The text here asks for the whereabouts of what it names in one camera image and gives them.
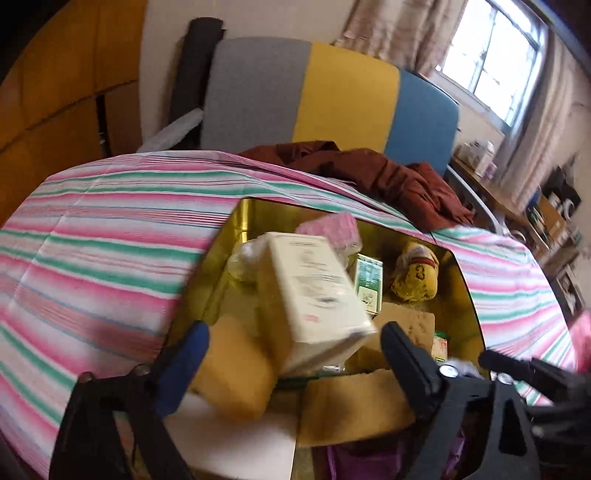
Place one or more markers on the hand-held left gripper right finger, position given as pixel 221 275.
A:
pixel 408 364

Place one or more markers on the pink bedding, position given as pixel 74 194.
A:
pixel 584 337

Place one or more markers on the clear bag white contents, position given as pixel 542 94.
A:
pixel 244 262

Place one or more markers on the window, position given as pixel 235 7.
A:
pixel 489 64

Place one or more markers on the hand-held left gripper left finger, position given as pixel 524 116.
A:
pixel 184 364

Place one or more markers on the black rolled mat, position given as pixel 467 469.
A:
pixel 194 69

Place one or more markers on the purple snack packet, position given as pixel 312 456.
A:
pixel 355 461
pixel 455 459

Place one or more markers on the gold tin box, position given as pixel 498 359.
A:
pixel 277 219

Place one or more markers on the pink green striped tablecloth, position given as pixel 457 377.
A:
pixel 92 240

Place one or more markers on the wooden desk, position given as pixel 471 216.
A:
pixel 508 205

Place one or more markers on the dark red jacket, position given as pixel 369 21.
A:
pixel 392 180

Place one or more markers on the grey yellow blue chair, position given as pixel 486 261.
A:
pixel 351 92

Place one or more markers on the wooden wardrobe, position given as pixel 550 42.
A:
pixel 55 92

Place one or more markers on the yellow sponge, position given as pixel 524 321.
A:
pixel 231 369

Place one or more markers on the white foam wrap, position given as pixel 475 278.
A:
pixel 171 131

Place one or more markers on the beige patterned curtain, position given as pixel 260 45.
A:
pixel 545 120
pixel 397 32

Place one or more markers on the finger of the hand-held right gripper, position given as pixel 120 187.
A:
pixel 505 362

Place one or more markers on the white flat object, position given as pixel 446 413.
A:
pixel 231 443

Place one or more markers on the cream cardboard box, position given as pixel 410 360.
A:
pixel 314 295

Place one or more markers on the white carton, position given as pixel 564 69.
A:
pixel 482 159

